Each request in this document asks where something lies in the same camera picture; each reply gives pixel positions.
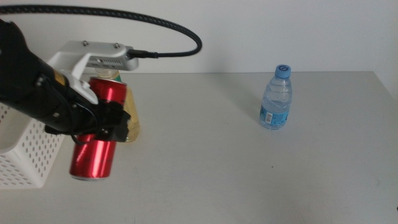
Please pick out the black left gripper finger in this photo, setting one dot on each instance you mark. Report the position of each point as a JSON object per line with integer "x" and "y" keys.
{"x": 116, "y": 121}

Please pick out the yellow jasmine tea bottle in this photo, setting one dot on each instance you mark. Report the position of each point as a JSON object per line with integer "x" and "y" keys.
{"x": 132, "y": 109}

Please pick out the red metal drink can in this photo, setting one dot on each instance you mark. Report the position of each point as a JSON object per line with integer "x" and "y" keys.
{"x": 93, "y": 158}

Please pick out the clear water bottle blue cap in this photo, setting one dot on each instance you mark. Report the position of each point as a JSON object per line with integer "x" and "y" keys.
{"x": 276, "y": 102}

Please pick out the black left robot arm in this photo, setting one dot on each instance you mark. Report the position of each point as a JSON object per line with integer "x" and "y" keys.
{"x": 18, "y": 77}

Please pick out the white perforated plastic basket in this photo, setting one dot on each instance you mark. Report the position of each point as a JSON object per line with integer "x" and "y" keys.
{"x": 28, "y": 155}

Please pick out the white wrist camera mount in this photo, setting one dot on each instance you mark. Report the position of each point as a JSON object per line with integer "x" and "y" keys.
{"x": 102, "y": 54}

